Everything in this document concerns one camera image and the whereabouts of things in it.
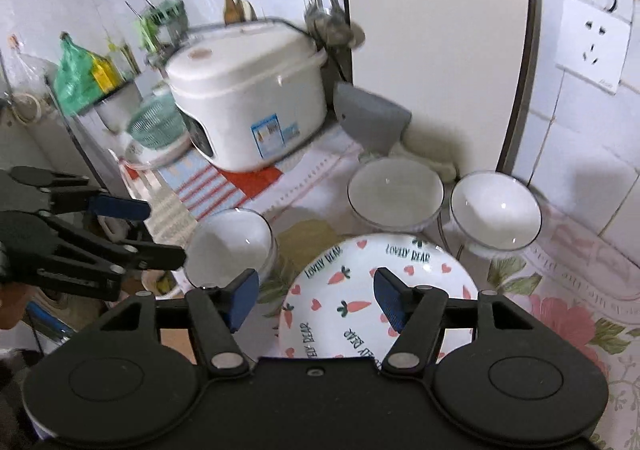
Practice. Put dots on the green plastic bag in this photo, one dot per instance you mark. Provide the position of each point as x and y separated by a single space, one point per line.
75 86

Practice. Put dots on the red striped cloth mat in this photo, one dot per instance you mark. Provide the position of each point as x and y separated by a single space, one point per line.
189 189

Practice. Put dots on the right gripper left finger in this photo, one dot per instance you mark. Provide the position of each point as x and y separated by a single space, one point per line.
211 316

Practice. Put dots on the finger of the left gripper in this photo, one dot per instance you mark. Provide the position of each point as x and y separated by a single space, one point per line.
73 193
50 254

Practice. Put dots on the white cutting board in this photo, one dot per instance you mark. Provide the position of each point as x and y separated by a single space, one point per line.
463 68

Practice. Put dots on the white rice cooker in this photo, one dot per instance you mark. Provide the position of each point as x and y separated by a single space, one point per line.
249 95

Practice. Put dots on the green plastic basket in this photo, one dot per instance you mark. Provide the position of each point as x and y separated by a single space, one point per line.
158 123

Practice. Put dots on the grey cleaver with white handle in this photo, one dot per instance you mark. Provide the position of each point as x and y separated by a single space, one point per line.
374 122

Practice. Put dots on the white wall socket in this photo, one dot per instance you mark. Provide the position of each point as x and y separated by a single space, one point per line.
592 45

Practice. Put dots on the floral table cloth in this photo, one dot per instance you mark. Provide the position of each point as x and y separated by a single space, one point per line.
570 280

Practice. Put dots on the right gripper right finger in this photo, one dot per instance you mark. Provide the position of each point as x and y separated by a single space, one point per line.
421 315

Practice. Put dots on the white bowl dark rim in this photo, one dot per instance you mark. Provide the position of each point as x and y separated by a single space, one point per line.
225 244
496 215
396 194

